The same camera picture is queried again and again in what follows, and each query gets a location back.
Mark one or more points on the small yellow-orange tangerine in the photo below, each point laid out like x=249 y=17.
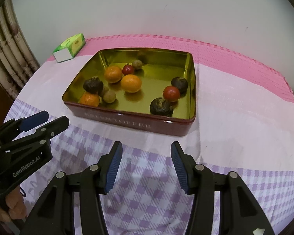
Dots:
x=131 y=83

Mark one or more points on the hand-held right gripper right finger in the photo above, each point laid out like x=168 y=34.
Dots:
x=180 y=170

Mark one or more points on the large orange tangerine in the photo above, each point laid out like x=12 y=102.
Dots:
x=89 y=99

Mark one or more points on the dark brown water chestnut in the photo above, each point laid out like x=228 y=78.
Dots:
x=161 y=106
x=180 y=83
x=93 y=85

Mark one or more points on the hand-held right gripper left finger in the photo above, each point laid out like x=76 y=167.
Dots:
x=112 y=170

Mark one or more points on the red cherry tomato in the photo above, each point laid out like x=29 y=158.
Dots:
x=128 y=69
x=171 y=93

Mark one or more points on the brown longan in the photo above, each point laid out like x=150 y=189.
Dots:
x=102 y=91
x=137 y=64
x=109 y=96

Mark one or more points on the deep orange tangerine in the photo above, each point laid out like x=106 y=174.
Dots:
x=113 y=74

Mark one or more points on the dark wooden cabinet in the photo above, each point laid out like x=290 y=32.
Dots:
x=0 y=100

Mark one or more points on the green and white tissue box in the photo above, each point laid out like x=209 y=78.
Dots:
x=68 y=47

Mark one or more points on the person's left hand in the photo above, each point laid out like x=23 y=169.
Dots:
x=13 y=205

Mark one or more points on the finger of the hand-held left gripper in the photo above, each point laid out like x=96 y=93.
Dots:
x=57 y=126
x=34 y=120

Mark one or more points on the pink purple checked tablecloth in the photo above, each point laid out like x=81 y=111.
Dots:
x=235 y=127

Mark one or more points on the red rectangular tin box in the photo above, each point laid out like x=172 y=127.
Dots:
x=149 y=127

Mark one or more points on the beige patterned curtain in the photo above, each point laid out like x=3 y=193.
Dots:
x=9 y=49

